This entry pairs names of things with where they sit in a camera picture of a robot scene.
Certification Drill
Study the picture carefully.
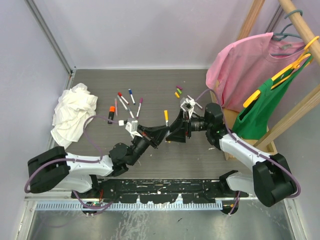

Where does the white slotted cable duct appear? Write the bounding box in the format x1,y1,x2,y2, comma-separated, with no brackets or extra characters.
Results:
35,200,223,211

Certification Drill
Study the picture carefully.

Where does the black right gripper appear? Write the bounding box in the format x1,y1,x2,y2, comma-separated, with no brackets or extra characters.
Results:
166,109,212,143

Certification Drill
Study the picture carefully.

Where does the grey-blue clothes hanger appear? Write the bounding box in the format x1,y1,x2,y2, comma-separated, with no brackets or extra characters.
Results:
271,9,303,42

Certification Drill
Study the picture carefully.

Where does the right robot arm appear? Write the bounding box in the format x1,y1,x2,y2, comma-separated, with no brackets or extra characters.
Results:
166,101,301,207

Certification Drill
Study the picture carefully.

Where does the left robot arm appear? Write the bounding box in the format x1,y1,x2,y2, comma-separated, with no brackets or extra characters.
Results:
24,118,169,198

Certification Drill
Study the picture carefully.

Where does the white crumpled cloth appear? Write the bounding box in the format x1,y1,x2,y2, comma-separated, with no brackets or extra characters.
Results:
50,83,98,149

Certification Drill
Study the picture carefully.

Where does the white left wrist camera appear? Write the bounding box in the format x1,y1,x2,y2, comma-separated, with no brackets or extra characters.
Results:
118,118,141,139

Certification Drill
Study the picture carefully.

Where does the yellow clothes hanger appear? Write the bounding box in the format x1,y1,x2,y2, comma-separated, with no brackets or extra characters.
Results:
243,36,320,108

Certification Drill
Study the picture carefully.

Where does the wooden hanging rod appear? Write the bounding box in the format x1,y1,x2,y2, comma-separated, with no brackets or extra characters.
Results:
278,0,320,65

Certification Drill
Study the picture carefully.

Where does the wooden clothes rack frame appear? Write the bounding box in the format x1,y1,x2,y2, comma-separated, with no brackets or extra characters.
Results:
206,0,320,162

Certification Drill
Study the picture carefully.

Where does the red capped white marker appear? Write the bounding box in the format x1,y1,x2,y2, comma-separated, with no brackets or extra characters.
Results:
117,92,129,105

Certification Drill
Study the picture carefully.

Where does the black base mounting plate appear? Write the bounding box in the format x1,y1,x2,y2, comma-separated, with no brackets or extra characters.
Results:
78,178,237,204

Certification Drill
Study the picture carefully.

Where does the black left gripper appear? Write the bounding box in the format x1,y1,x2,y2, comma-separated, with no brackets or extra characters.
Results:
127,124,169,166

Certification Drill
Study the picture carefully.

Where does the green tank top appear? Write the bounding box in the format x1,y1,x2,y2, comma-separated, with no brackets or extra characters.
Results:
232,56,313,140

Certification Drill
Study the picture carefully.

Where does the pink t-shirt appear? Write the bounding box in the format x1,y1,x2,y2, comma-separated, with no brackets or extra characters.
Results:
206,32,305,112

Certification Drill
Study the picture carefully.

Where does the yellow ended white marker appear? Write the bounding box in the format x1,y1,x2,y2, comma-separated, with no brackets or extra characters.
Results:
164,110,169,127

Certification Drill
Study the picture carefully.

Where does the orange capped black highlighter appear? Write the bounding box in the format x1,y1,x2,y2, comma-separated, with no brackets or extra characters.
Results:
107,106,116,124

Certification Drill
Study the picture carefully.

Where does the blue capped white marker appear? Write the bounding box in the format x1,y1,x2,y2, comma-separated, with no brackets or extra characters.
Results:
128,88,136,105

